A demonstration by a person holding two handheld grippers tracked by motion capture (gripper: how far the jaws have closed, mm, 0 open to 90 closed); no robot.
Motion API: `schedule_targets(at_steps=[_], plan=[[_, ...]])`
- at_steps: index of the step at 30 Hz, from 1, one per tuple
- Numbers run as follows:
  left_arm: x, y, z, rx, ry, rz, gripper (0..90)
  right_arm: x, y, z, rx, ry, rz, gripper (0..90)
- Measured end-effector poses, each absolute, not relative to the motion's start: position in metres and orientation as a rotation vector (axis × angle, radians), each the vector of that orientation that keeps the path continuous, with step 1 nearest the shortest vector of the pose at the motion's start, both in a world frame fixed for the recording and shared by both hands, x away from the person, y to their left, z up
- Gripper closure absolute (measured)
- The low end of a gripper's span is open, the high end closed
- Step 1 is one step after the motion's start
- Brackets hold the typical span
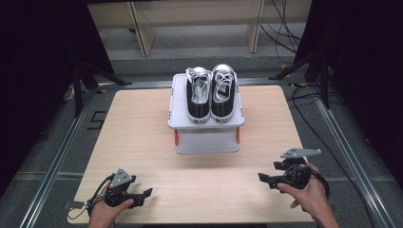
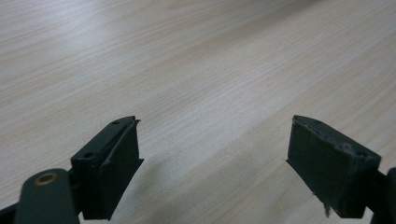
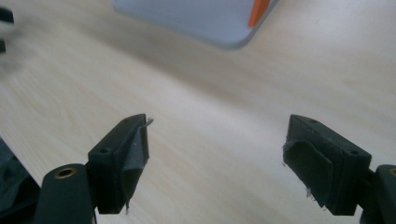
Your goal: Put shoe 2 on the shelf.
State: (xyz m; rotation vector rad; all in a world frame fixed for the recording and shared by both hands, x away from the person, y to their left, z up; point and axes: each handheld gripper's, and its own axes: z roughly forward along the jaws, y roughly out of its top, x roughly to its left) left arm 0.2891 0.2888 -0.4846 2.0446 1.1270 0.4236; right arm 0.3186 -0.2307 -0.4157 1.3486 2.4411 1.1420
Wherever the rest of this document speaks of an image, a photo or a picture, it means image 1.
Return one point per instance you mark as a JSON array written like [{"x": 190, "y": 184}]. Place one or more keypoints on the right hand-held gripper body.
[{"x": 297, "y": 175}]

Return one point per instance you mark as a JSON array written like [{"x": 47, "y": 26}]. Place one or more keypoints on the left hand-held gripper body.
[{"x": 122, "y": 179}]

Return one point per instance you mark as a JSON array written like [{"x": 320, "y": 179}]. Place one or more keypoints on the white two-tier shoe rack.
[{"x": 206, "y": 139}]

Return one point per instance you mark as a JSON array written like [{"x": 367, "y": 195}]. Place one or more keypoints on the black canvas sneaker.
[
  {"x": 198, "y": 109},
  {"x": 222, "y": 109}
]

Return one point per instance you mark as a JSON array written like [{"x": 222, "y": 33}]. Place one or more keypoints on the person's right hand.
[{"x": 312, "y": 199}]

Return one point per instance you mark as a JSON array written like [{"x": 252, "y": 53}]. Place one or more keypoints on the person's left hand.
[{"x": 101, "y": 217}]

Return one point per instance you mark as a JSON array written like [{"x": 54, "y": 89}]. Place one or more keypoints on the black tripod stand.
[
  {"x": 77, "y": 91},
  {"x": 324, "y": 85}
]

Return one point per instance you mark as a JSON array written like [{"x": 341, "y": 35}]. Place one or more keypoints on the dark curtain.
[
  {"x": 367, "y": 72},
  {"x": 34, "y": 79}
]

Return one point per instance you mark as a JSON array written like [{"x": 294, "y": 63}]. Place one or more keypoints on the beige wooden desk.
[{"x": 196, "y": 12}]

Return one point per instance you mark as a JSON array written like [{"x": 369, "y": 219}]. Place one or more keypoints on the metal floor rail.
[
  {"x": 57, "y": 164},
  {"x": 149, "y": 84},
  {"x": 351, "y": 161}
]

